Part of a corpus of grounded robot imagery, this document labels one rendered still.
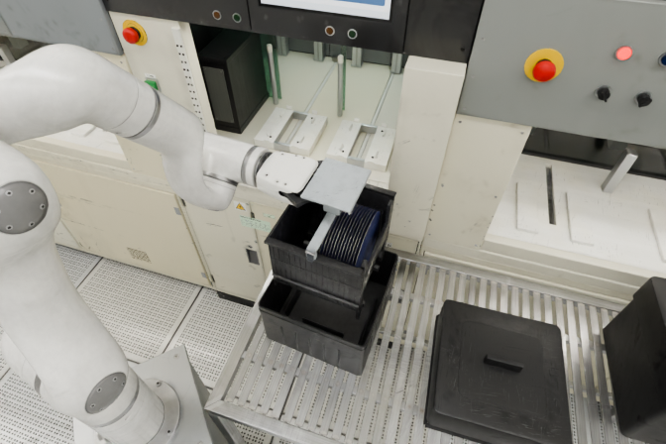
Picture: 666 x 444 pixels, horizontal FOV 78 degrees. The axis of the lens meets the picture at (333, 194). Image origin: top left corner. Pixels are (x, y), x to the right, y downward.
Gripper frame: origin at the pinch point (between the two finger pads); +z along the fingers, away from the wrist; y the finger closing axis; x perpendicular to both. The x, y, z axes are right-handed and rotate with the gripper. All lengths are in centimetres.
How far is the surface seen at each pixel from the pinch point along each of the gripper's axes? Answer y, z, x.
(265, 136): -47, -46, -35
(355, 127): -65, -18, -35
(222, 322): -13, -62, -125
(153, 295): -12, -101, -125
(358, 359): 13.7, 11.9, -39.0
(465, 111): -29.7, 19.1, 4.5
